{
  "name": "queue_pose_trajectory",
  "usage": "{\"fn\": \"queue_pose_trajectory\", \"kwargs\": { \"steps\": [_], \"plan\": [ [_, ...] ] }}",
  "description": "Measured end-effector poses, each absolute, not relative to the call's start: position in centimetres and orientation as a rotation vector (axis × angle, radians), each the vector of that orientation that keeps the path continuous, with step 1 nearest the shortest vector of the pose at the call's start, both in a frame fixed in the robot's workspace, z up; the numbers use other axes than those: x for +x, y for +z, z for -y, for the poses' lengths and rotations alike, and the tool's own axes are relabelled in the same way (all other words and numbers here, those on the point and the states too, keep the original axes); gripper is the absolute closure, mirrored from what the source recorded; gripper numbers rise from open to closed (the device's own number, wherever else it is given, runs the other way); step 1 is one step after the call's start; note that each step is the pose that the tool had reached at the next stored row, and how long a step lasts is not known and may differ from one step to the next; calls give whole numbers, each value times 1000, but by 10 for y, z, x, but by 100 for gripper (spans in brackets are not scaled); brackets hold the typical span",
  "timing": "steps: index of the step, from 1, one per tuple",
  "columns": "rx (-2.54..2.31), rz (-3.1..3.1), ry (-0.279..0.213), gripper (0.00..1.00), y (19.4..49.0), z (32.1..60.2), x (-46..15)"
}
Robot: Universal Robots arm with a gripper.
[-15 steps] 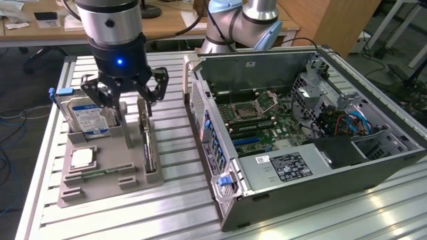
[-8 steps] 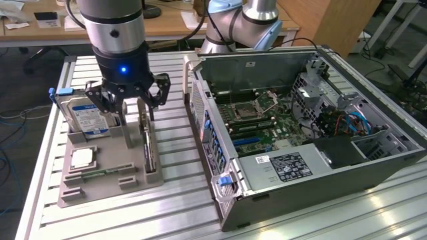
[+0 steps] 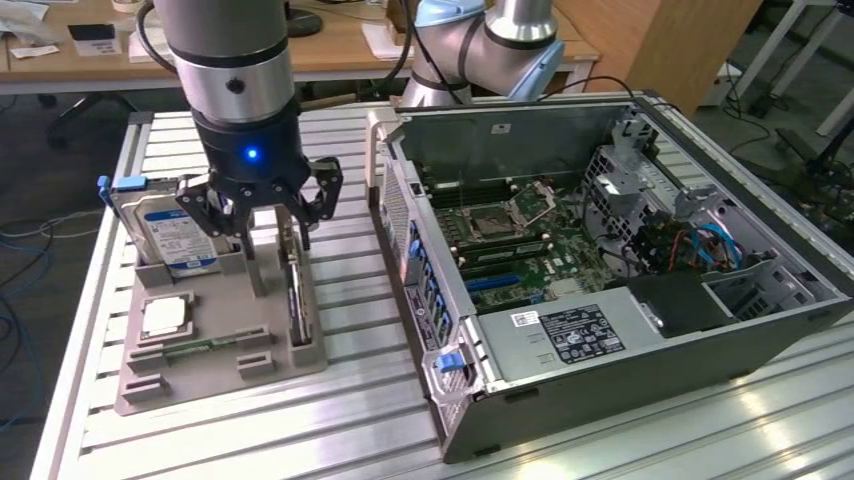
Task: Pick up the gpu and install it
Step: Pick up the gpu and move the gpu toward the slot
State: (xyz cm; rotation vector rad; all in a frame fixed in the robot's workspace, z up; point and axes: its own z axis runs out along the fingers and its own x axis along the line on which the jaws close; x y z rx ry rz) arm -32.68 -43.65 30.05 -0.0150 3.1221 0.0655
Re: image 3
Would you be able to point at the white paper slip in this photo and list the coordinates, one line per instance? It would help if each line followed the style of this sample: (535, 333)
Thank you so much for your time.
(34, 51)

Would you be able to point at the black open PC case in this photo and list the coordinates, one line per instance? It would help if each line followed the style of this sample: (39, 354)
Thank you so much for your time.
(601, 390)

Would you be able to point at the grey power supply unit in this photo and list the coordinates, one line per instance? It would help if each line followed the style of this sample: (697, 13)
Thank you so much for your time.
(574, 335)

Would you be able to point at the silver CPU chip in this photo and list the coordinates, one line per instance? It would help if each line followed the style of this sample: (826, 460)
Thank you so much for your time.
(166, 317)

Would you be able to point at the black round lamp base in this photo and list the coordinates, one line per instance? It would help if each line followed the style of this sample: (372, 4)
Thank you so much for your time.
(306, 25)

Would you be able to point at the green graphics card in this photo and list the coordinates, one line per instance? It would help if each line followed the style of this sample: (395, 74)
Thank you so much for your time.
(300, 300)

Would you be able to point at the white table frame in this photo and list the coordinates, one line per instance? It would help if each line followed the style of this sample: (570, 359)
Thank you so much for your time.
(794, 45)

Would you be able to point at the white paper stack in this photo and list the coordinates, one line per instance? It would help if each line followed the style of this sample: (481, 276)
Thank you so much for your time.
(380, 42)

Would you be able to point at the metal socket cover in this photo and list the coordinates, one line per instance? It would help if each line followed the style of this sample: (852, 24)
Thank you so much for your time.
(534, 197)

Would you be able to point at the white box with black label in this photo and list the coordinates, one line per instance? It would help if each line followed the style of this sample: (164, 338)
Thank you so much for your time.
(94, 40)

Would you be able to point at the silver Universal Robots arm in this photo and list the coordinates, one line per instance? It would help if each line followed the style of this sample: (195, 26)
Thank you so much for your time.
(227, 45)

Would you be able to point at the blue case latch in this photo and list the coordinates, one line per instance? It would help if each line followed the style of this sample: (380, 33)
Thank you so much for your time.
(449, 362)

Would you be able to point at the CPU socket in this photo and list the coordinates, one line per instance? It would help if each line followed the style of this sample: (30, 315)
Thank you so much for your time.
(493, 222)

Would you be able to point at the clear plastic bag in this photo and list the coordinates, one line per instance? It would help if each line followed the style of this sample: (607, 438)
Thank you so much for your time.
(23, 25)

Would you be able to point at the hard disk with blue caddy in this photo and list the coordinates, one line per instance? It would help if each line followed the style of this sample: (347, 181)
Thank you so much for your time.
(167, 235)

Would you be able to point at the installed RAM stick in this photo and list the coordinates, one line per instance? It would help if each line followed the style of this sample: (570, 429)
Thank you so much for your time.
(501, 252)

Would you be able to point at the wooden desk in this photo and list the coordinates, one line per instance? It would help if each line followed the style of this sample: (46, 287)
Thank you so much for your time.
(80, 70)

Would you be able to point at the blue expansion slot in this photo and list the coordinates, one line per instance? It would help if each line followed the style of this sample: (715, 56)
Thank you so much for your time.
(494, 282)

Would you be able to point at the black office chair base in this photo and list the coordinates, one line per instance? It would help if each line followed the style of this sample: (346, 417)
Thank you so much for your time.
(74, 115)

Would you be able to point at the white tape roll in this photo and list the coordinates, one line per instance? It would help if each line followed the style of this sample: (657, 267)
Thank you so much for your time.
(127, 5)

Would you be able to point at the green RAM stick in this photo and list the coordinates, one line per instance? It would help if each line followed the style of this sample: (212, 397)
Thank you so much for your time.
(200, 345)

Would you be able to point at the beige parts rack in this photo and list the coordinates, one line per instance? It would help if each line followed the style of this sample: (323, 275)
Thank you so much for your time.
(220, 375)

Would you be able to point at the metal disk bay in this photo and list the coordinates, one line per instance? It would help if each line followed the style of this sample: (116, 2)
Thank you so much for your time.
(621, 195)

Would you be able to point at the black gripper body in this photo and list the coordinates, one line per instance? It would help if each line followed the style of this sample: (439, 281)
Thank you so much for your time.
(250, 150)

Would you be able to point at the green motherboard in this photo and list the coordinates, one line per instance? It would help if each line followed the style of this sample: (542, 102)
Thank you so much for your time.
(554, 255)

